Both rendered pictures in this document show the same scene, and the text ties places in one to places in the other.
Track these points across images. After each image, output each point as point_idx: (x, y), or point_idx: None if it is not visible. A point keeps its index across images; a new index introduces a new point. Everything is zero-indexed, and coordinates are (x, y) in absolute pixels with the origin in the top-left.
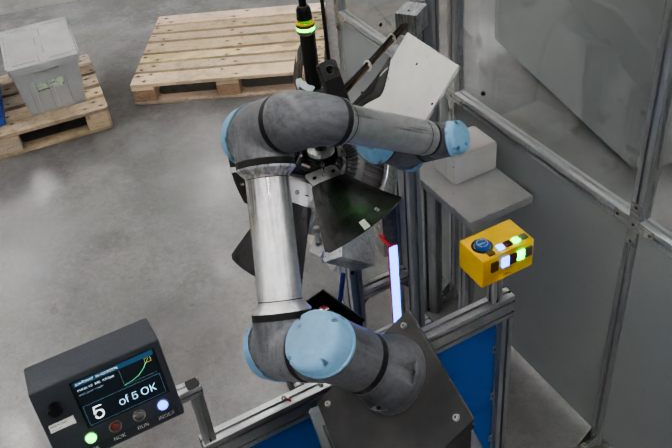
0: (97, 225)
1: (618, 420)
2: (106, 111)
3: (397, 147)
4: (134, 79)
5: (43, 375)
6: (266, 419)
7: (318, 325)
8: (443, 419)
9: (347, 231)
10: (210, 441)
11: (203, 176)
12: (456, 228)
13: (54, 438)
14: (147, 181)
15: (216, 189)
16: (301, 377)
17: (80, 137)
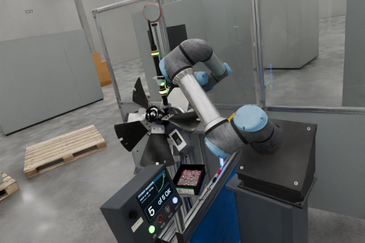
0: (28, 226)
1: None
2: (15, 183)
3: (218, 66)
4: (24, 168)
5: (117, 200)
6: (198, 211)
7: (247, 109)
8: (303, 133)
9: (194, 123)
10: (183, 230)
11: (72, 189)
12: None
13: (135, 235)
14: (46, 200)
15: (80, 191)
16: (247, 139)
17: (3, 199)
